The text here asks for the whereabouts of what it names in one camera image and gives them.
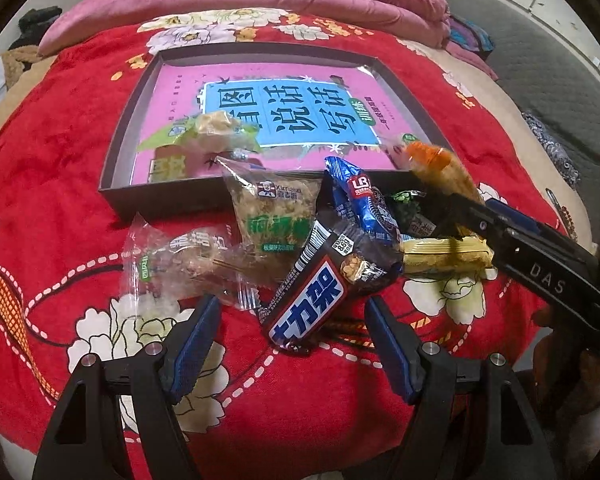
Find yellow wafer packet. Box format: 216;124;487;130
400;236;496;275

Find grey padded headboard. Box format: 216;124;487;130
430;0;600;181

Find black clothes pile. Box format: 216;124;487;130
17;6;63;36

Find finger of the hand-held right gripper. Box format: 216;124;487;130
482;198;548;235
429;191;515;261

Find beaded string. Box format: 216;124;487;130
545;187;578;233

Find green-wrapped pastry packet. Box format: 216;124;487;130
137;110;263;162

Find red floral blanket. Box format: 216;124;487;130
0;20;556;480

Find purple and teal clothes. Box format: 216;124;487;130
447;15;496;53

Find clear skewer snack packet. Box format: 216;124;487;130
122;212;261;311

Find brown chocolate bar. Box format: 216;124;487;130
257;220;406;356

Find person's right hand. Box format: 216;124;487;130
530;305;600;421

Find pink quilt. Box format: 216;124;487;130
37;0;501;81

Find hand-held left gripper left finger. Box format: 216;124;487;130
37;294;223;480

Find black and white patterned cloth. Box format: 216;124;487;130
522;110;581;188

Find pink and blue book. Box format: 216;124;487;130
132;62;411;186

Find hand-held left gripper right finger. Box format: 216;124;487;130
364;296;556;480

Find orange snack packet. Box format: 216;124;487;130
390;141;486;206

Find dark shallow cardboard box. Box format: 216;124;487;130
97;41;453;223

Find blue cookie packet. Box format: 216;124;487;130
324;156;403;246

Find clear packet with green label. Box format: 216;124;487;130
215;156;323;286

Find beige bed sheet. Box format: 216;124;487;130
415;40;600;246

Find dark green snack packet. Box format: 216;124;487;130
385;189;461;238

